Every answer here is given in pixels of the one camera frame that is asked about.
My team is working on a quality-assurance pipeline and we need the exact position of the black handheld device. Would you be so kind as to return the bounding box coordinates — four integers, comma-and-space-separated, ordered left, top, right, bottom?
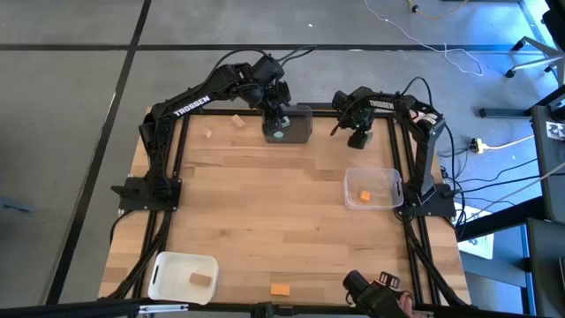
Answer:
343, 269, 414, 318

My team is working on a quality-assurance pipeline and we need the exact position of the silver metal bracket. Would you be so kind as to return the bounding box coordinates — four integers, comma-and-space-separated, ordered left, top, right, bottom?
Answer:
138, 303, 190, 315

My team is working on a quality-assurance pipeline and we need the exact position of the white plastic bin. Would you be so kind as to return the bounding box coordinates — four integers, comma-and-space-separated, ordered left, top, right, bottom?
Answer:
147, 251, 220, 306

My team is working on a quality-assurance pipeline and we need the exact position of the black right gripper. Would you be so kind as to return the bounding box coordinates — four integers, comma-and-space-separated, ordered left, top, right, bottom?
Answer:
333, 87, 376, 150

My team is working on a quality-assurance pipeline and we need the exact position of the white floor cable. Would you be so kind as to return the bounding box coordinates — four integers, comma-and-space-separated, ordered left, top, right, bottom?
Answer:
364, 0, 486, 78

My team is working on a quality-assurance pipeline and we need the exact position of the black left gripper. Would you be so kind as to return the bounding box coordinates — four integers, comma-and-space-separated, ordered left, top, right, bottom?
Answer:
260, 79, 293, 143

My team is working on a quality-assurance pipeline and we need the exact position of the black aluminium table frame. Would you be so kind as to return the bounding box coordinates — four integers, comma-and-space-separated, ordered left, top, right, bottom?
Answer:
99, 107, 471, 310

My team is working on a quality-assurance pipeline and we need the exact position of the black floor cable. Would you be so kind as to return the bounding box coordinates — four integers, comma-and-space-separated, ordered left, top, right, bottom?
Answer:
458, 156, 540, 195

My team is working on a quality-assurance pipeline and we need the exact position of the clear plastic bin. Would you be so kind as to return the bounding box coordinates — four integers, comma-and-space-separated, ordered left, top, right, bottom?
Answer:
343, 167, 405, 211

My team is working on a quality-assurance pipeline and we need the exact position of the black camera gantry frame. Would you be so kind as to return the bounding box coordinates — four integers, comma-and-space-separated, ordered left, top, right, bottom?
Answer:
0, 296, 565, 318

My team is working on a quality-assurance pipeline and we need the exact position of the person's hand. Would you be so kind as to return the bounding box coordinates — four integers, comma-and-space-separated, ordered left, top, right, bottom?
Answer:
398, 291, 417, 318

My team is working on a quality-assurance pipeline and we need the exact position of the black beam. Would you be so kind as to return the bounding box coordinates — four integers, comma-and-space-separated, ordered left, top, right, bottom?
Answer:
454, 196, 545, 242

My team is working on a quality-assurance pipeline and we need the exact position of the grey cabinet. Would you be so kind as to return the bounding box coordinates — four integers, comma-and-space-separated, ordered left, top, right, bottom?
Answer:
529, 103, 565, 224
524, 218, 565, 318

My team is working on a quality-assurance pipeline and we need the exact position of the smoky grey transparent bin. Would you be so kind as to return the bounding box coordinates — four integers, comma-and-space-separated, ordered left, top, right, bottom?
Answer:
262, 104, 313, 145

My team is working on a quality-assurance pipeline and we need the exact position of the cream power cable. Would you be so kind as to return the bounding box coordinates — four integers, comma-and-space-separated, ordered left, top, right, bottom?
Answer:
484, 134, 536, 151

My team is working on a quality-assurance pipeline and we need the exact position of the black floor stand bar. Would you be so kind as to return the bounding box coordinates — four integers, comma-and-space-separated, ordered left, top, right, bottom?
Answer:
478, 83, 565, 119

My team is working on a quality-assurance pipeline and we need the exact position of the white paper sheet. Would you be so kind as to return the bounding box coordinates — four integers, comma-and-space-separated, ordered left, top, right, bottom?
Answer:
456, 202, 495, 261

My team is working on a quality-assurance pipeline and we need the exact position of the grey chair base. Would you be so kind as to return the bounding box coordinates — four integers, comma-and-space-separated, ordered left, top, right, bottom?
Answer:
504, 36, 565, 87

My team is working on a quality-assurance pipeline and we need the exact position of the black chair seat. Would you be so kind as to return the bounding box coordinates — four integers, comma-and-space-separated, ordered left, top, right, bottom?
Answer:
540, 0, 565, 41

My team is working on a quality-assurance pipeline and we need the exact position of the yellow floor cable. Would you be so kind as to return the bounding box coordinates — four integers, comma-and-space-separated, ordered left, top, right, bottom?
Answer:
405, 0, 470, 21

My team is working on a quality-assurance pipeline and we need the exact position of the light grey cable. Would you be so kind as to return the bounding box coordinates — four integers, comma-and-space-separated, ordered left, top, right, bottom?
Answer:
467, 162, 565, 222

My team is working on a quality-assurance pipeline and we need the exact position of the black white marker tag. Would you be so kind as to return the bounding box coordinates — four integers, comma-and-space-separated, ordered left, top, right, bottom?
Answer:
545, 120, 565, 141

